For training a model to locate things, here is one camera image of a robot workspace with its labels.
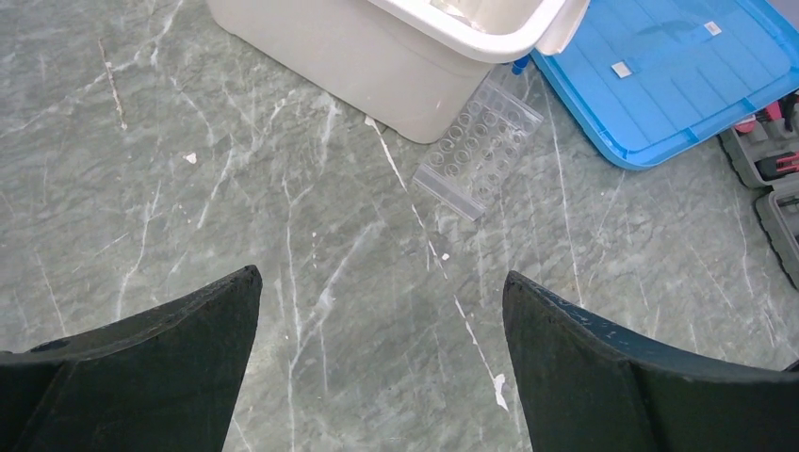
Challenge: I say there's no blue small cap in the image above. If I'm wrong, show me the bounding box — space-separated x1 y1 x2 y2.
511 55 530 75

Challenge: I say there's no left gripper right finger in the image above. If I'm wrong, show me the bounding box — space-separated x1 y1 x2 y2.
502 271 798 451

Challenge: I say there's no clear test tube rack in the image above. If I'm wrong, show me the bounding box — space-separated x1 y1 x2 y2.
413 65 543 221

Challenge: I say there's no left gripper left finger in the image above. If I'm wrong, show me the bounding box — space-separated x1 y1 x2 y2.
1 266 263 451

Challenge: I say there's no white plastic bin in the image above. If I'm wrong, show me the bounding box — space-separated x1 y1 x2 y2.
208 0 589 144

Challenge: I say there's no blue plastic tray lid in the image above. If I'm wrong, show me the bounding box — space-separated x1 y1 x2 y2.
531 0 798 170

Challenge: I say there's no grey tool set tray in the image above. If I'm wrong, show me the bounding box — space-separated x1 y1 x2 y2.
719 91 798 287

